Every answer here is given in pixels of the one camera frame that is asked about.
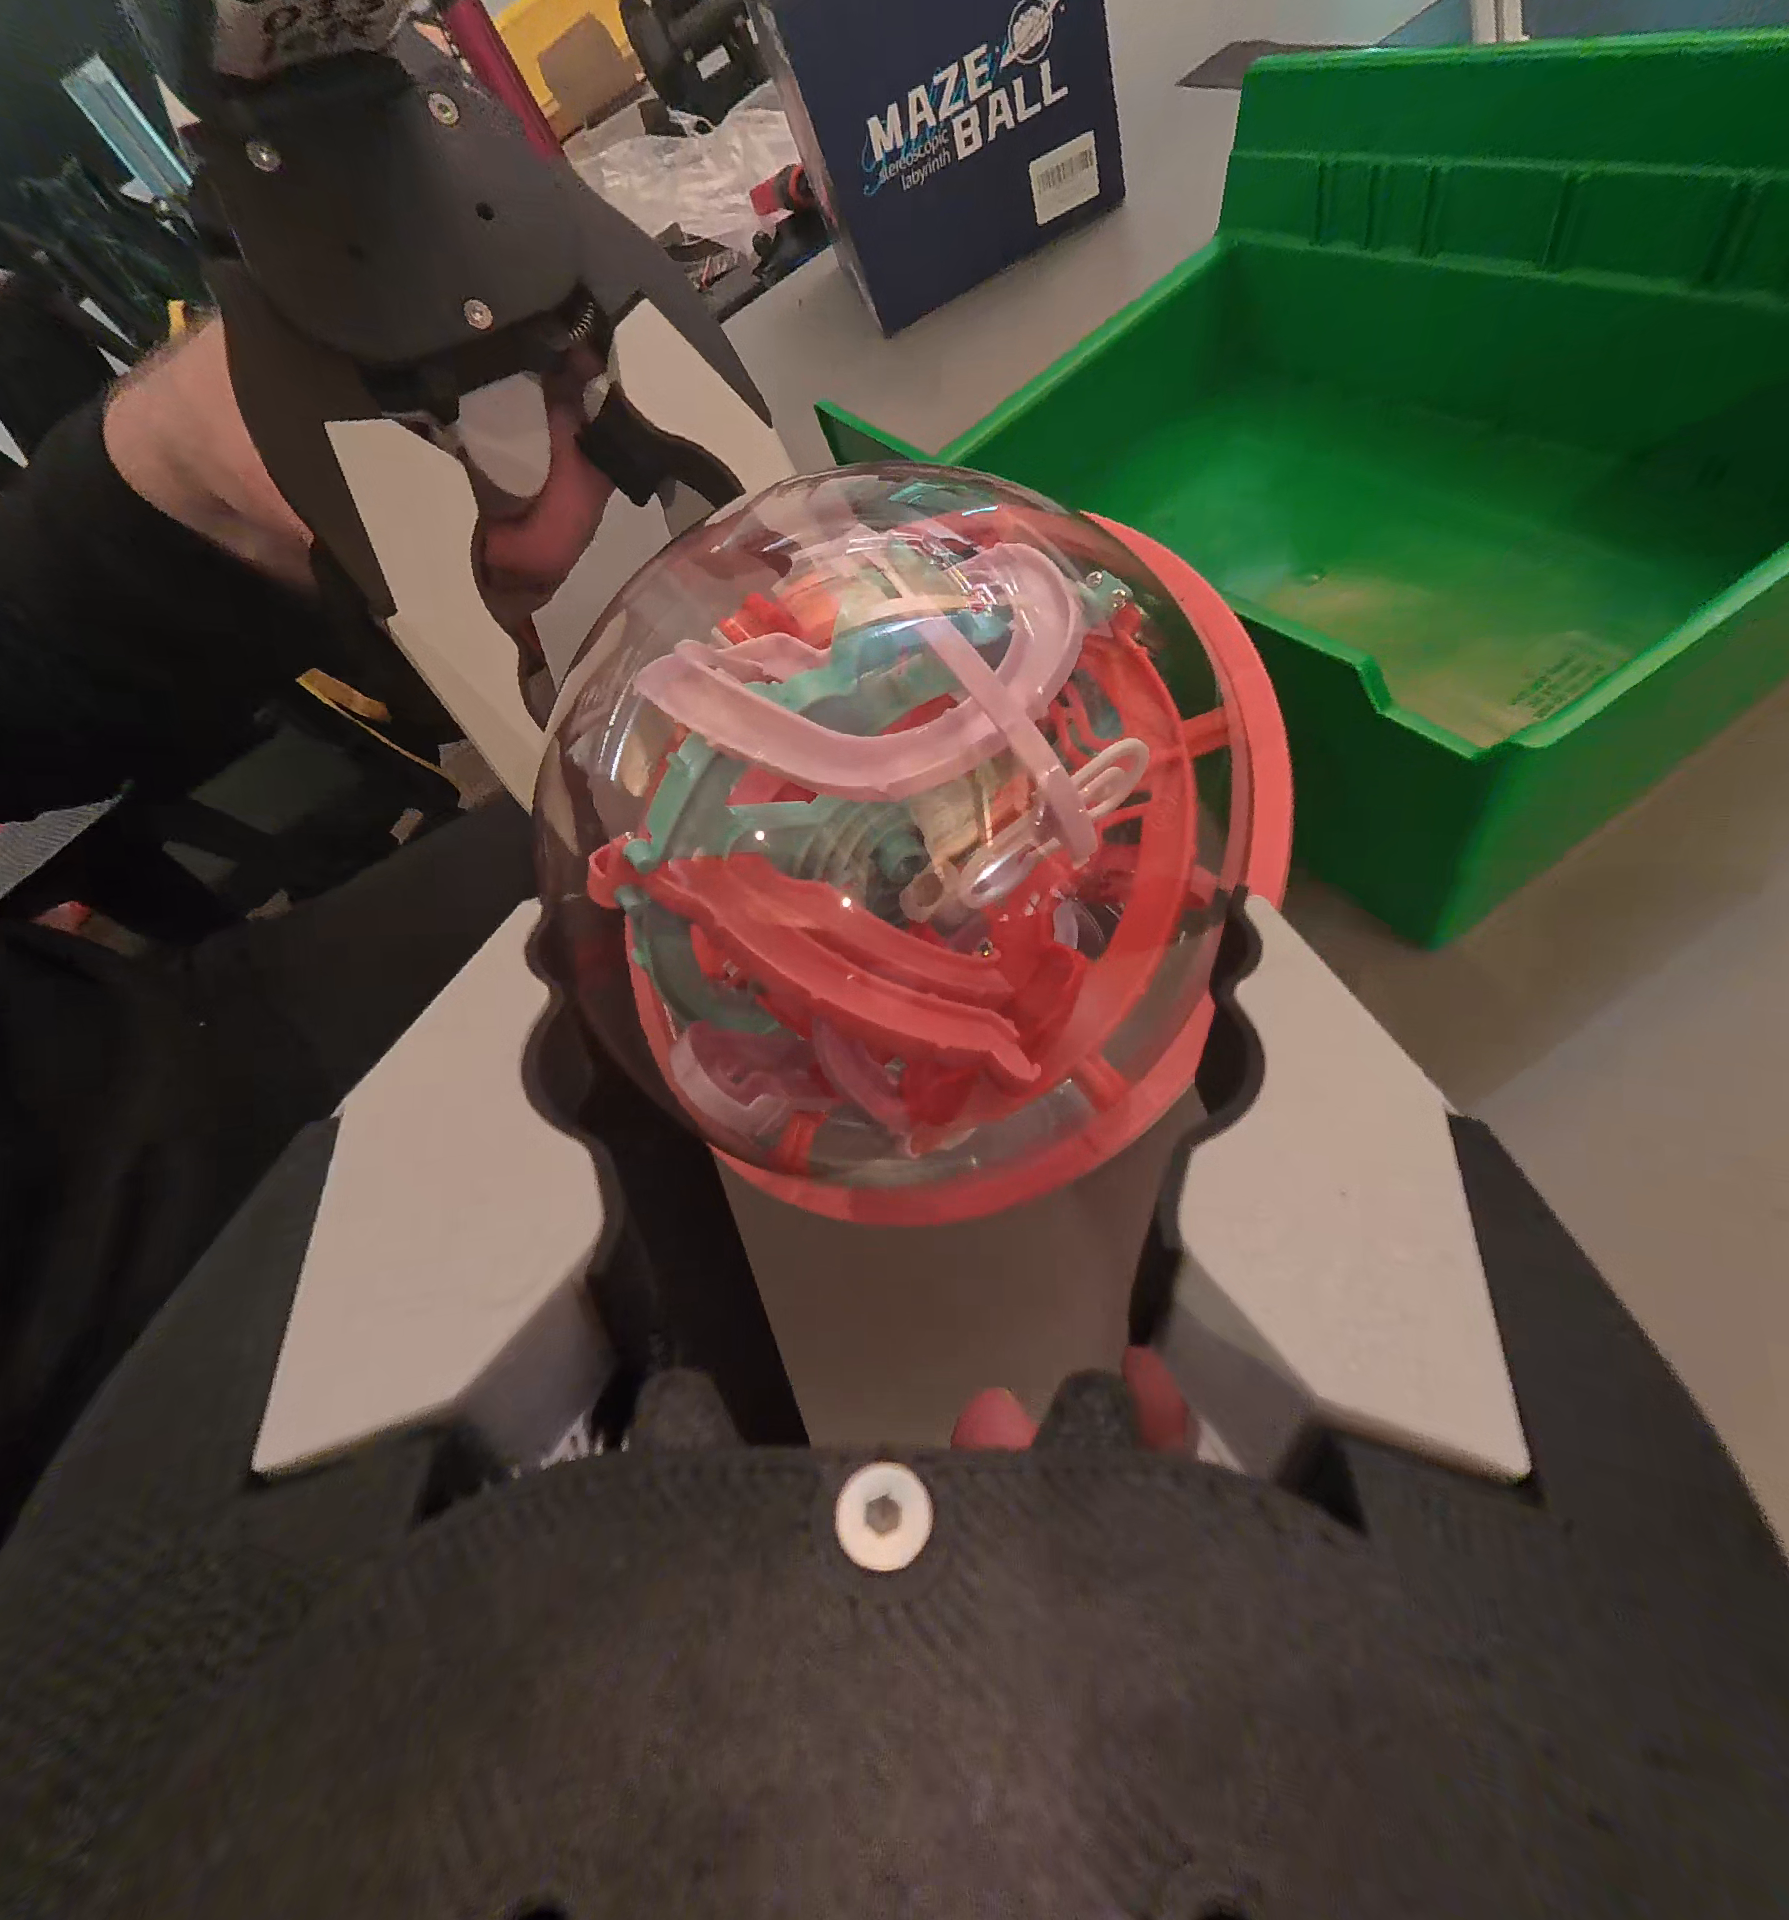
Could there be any black bag yellow tag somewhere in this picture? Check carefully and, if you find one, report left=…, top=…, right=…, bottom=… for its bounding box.
left=130, top=659, right=537, bottom=962

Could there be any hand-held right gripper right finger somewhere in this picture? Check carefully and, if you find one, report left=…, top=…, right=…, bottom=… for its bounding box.
left=1127, top=889, right=1533, bottom=1489

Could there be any orange reflective safety vest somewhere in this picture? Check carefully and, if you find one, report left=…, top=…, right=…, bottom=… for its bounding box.
left=0, top=796, right=132, bottom=919

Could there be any clear red maze ball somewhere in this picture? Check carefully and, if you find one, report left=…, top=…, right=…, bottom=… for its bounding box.
left=532, top=462, right=1298, bottom=1231

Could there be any yellow cardboard box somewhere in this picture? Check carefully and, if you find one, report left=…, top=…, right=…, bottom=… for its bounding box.
left=512, top=0, right=642, bottom=114

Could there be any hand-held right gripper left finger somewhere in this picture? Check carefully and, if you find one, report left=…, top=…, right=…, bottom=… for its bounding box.
left=249, top=899, right=629, bottom=1479

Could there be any clear plastic bag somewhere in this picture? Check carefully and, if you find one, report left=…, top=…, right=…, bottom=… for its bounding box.
left=571, top=97, right=834, bottom=279

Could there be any blue cardboard box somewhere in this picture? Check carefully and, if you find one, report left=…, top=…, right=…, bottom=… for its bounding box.
left=766, top=0, right=1127, bottom=341

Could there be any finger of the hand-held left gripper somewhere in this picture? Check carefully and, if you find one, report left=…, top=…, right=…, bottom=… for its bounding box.
left=460, top=367, right=607, bottom=730
left=577, top=367, right=756, bottom=520

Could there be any green plastic bin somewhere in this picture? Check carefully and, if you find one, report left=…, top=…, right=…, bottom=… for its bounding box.
left=815, top=42, right=1789, bottom=949

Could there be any person's right hand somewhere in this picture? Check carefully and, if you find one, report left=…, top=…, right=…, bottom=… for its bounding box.
left=952, top=1346, right=1198, bottom=1452

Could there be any person's left hand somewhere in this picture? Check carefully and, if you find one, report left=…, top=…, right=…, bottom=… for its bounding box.
left=100, top=323, right=328, bottom=595

